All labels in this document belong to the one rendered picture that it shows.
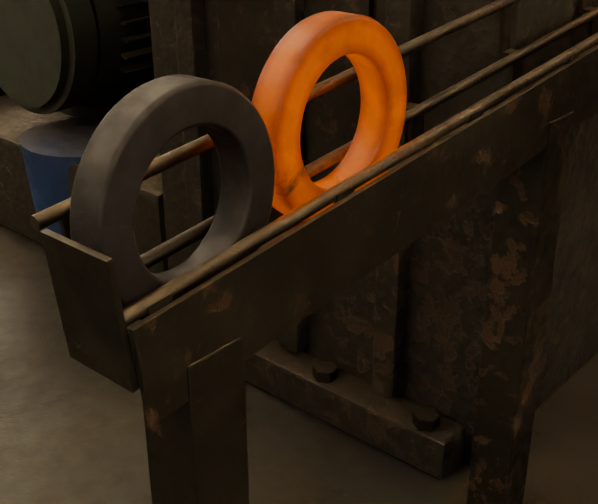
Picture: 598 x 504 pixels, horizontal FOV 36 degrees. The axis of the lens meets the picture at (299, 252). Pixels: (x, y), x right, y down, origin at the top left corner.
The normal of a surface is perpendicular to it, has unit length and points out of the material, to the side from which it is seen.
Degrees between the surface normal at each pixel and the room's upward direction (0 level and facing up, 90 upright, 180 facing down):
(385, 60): 90
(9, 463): 0
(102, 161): 54
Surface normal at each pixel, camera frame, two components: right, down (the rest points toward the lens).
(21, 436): 0.00, -0.90
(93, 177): -0.55, -0.11
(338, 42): 0.75, 0.28
